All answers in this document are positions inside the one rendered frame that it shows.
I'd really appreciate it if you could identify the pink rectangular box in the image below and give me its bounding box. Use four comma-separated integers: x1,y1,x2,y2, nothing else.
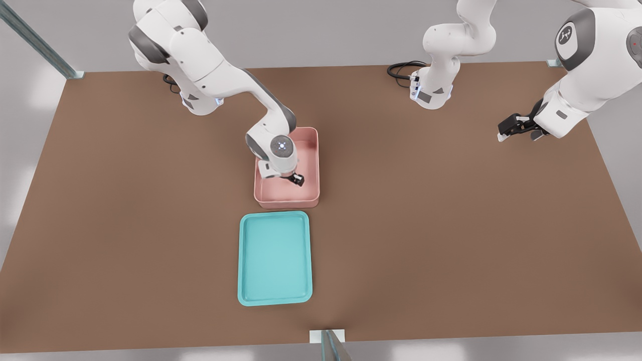
253,127,320,210

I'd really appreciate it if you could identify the pale blue-green tray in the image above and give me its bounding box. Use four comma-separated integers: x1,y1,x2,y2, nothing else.
237,211,313,307

